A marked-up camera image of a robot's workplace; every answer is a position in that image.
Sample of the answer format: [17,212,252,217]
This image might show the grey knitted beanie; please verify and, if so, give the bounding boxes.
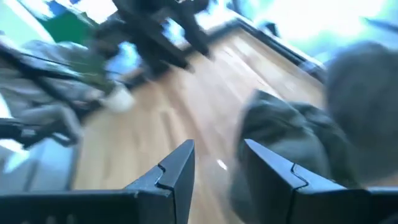
[325,40,398,177]

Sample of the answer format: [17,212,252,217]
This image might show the green plant in white pot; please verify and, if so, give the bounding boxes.
[40,12,137,113]

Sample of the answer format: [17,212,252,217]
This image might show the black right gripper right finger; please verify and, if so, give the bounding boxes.
[244,139,398,224]

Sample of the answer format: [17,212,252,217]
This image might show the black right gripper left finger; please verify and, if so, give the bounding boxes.
[0,139,197,224]

